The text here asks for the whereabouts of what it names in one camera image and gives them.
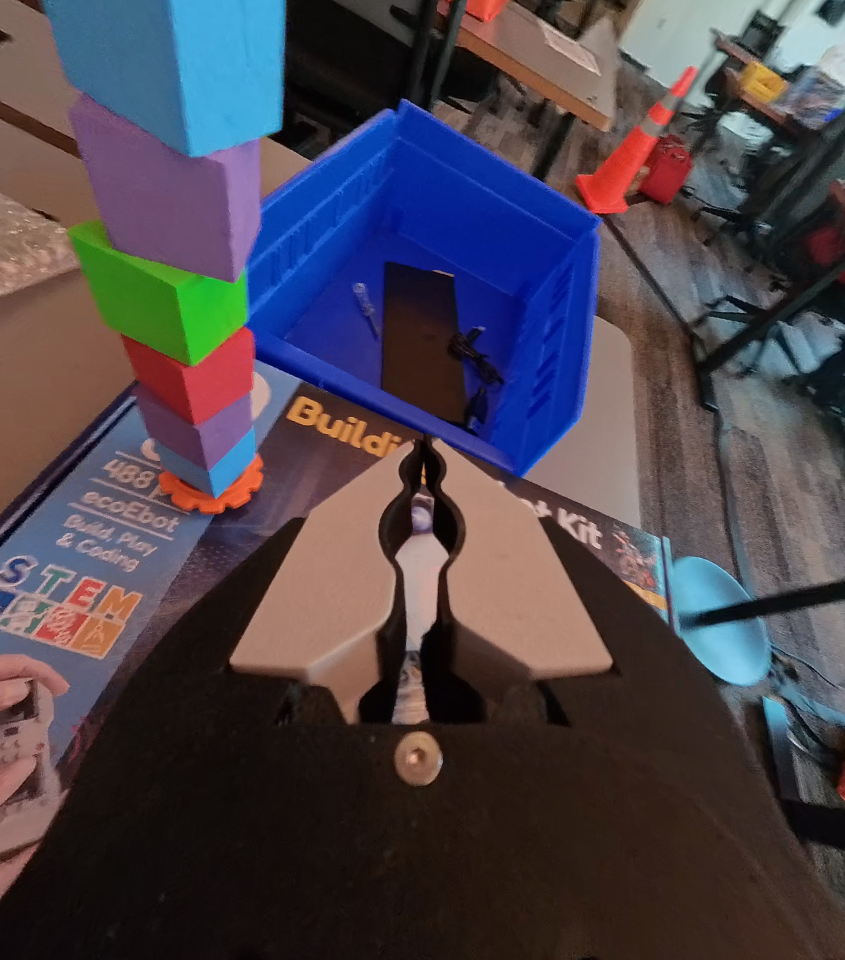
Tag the small orange plastic wheel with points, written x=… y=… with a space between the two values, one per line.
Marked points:
x=197 y=499

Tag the flat black rectangular panel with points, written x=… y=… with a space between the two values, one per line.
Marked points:
x=422 y=345

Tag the clear plastic sheet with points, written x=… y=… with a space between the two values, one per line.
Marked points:
x=572 y=51

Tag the orange traffic cone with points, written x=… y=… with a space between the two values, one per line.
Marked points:
x=625 y=165

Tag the light wooden side table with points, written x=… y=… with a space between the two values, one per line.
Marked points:
x=527 y=52

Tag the thin black rod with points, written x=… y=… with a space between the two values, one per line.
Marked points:
x=805 y=598

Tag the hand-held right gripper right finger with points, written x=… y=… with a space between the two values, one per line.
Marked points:
x=527 y=600

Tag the dark wooden table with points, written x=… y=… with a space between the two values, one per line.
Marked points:
x=775 y=105

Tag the blue plastic storage bin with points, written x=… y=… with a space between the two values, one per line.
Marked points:
x=452 y=195

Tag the red wooden cube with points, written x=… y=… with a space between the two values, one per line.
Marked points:
x=190 y=379

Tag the light blue round stool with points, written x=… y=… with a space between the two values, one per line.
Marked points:
x=722 y=645

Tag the orange fabric item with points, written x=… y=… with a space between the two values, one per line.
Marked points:
x=484 y=7

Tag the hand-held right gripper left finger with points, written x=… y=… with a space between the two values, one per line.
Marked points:
x=310 y=600

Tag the green wooden cube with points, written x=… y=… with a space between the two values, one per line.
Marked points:
x=160 y=307

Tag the purple wooden cube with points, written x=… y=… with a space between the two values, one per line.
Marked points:
x=197 y=439
x=167 y=202

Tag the blue wooden cube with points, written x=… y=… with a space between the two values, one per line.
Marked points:
x=167 y=67
x=220 y=472

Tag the dark blue cardboard kit box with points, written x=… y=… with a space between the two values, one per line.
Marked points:
x=92 y=585

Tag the yellow plastic bin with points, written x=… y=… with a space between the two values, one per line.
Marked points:
x=761 y=81

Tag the red bag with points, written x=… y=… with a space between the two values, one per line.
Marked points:
x=668 y=172

